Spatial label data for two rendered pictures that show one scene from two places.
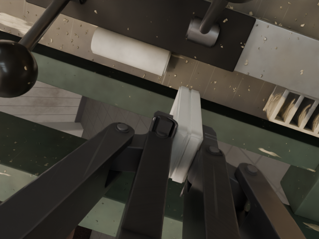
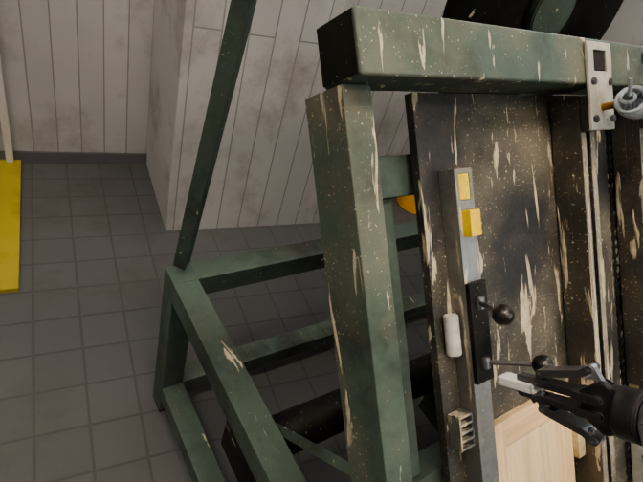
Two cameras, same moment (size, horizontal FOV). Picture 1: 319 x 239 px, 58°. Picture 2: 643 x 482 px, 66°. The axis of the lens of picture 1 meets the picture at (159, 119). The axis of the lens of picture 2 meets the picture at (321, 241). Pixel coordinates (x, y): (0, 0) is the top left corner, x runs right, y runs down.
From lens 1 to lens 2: 0.93 m
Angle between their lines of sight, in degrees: 59
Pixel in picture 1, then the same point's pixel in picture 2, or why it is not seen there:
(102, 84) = (400, 321)
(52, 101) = not seen: outside the picture
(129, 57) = (456, 337)
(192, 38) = (485, 361)
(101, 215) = (389, 381)
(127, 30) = (475, 332)
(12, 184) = (384, 314)
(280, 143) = (413, 446)
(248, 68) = (476, 389)
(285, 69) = (481, 404)
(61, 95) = not seen: outside the picture
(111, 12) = (477, 321)
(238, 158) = not seen: outside the picture
